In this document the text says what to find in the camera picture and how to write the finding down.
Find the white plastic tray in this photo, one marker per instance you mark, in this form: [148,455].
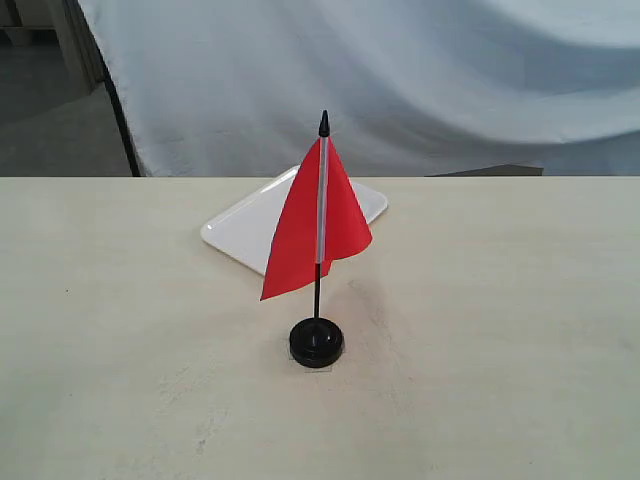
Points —
[245,230]

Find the red flag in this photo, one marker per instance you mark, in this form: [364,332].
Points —
[321,221]

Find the black round flag base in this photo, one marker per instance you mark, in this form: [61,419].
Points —
[316,343]

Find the wooden furniture in background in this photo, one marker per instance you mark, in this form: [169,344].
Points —
[22,21]

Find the white backdrop cloth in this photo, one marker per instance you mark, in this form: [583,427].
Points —
[411,88]

